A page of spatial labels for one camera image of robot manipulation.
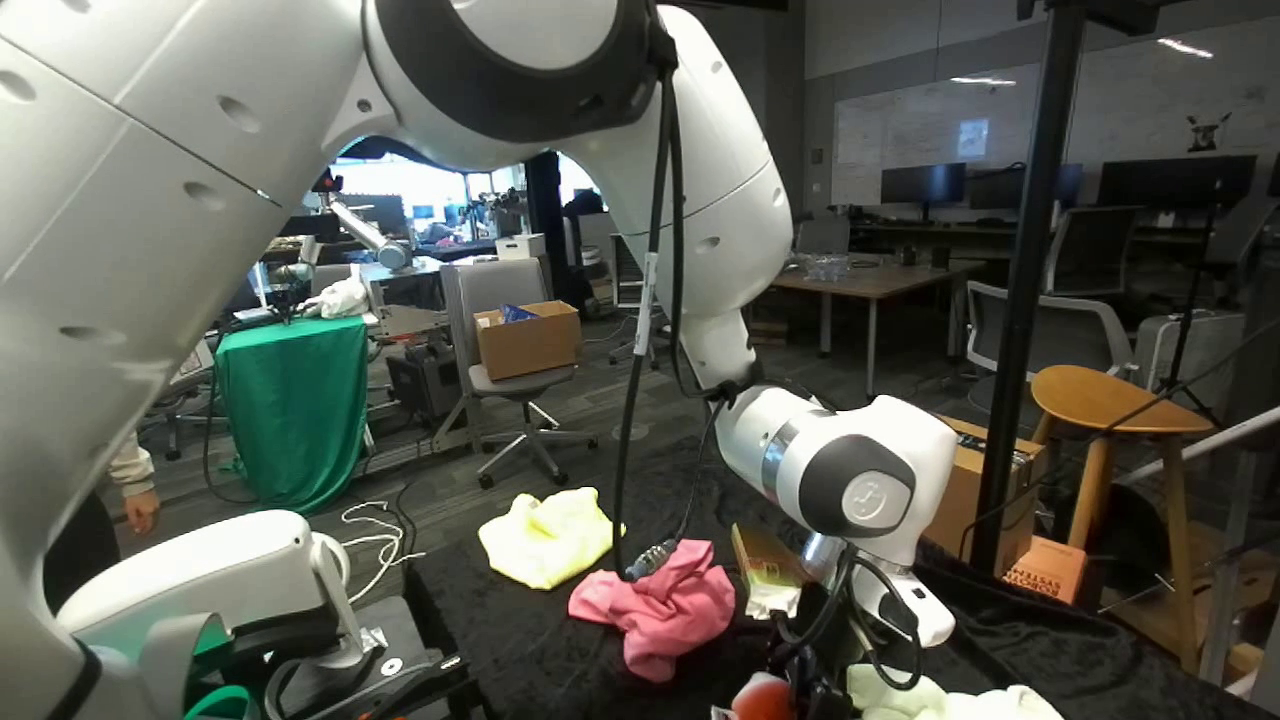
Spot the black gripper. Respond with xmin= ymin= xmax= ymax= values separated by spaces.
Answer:
xmin=783 ymin=585 xmax=876 ymax=716

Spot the pale green towel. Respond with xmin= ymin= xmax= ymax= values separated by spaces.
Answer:
xmin=845 ymin=661 xmax=952 ymax=720

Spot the red white plush toy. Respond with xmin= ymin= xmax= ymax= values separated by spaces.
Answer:
xmin=727 ymin=667 xmax=808 ymax=720

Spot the pink cloth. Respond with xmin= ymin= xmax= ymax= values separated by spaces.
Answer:
xmin=563 ymin=538 xmax=739 ymax=688

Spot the cardboard box with black tape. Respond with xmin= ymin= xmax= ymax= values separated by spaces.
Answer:
xmin=924 ymin=414 xmax=1053 ymax=564

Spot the black velvet tablecloth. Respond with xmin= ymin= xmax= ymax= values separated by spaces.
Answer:
xmin=402 ymin=437 xmax=1275 ymax=720

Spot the bright yellow cloth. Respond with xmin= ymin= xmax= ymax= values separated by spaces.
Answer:
xmin=476 ymin=486 xmax=624 ymax=596

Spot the black stand pole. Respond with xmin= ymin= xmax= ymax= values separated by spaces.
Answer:
xmin=963 ymin=0 xmax=1164 ymax=585

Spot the light wooden desk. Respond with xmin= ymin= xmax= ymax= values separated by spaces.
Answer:
xmin=772 ymin=258 xmax=952 ymax=401

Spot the wooden stool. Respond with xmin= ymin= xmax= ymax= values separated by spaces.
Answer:
xmin=1027 ymin=362 xmax=1219 ymax=674

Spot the silver metal pole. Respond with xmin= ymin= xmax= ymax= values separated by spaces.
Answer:
xmin=1114 ymin=401 xmax=1280 ymax=491

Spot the small open cardboard box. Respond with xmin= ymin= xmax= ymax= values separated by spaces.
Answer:
xmin=474 ymin=297 xmax=590 ymax=389

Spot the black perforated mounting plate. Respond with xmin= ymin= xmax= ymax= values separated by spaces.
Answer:
xmin=255 ymin=593 xmax=474 ymax=720

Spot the black computer monitor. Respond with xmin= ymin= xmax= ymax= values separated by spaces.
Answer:
xmin=970 ymin=162 xmax=1087 ymax=217
xmin=876 ymin=162 xmax=972 ymax=223
xmin=1094 ymin=153 xmax=1261 ymax=223

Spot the grey swivel chair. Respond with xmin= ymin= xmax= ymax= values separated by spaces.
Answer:
xmin=437 ymin=254 xmax=600 ymax=491

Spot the green draped table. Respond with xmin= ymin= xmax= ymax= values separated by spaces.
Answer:
xmin=212 ymin=311 xmax=371 ymax=518

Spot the small white object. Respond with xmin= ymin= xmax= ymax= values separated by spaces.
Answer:
xmin=296 ymin=263 xmax=376 ymax=323

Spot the yellow wrist camera mount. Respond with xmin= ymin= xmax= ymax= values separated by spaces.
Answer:
xmin=727 ymin=525 xmax=814 ymax=626

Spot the grey frame office chair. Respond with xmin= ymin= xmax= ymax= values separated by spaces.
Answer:
xmin=959 ymin=275 xmax=1138 ymax=382

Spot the white floor cable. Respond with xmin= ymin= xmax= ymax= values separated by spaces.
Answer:
xmin=334 ymin=491 xmax=430 ymax=603

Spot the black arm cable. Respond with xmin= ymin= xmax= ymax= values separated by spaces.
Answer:
xmin=603 ymin=38 xmax=693 ymax=582

